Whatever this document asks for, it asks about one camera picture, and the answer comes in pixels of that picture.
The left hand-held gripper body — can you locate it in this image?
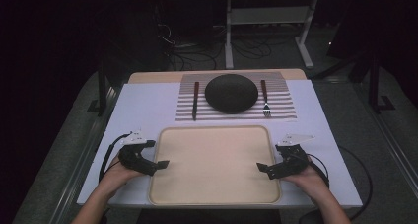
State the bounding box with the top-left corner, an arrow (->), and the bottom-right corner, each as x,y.
117,129 -> 160,178

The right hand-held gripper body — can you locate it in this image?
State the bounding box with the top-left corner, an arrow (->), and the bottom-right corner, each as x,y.
267,133 -> 315,181

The beige tray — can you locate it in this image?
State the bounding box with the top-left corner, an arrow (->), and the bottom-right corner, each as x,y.
148,124 -> 282,206

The brown-handled fork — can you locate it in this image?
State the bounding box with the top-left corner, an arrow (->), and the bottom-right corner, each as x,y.
260,79 -> 272,117

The brown-handled knife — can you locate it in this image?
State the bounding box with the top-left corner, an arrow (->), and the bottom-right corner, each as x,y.
191,81 -> 200,121

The black round plate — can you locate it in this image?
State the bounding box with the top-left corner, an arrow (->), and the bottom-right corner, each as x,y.
204,73 -> 259,114

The person's right hand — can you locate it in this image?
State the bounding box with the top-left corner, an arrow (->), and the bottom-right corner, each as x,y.
282,155 -> 329,202

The person's left hand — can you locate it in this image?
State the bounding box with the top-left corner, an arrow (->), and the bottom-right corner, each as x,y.
98,154 -> 146,198

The striped placemat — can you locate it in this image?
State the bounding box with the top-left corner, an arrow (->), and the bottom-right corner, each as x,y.
174,71 -> 298,122

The black metal stand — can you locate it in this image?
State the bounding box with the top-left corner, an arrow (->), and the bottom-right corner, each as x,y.
87,60 -> 109,117
368,50 -> 397,114

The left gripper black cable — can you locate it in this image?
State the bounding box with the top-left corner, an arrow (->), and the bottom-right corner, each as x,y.
98,133 -> 132,183

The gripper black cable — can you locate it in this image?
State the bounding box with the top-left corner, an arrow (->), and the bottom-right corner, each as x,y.
307,145 -> 375,222
98,133 -> 132,183

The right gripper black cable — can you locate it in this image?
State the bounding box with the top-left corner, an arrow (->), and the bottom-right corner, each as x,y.
307,145 -> 375,222

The metal floor rail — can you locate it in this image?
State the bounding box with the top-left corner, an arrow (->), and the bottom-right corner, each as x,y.
48,85 -> 127,224
353,82 -> 418,198

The bundle of floor cables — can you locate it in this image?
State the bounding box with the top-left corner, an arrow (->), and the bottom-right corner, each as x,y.
154,6 -> 287,71

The white metal desk frame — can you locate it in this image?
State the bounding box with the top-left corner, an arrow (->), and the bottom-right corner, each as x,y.
224,0 -> 320,70

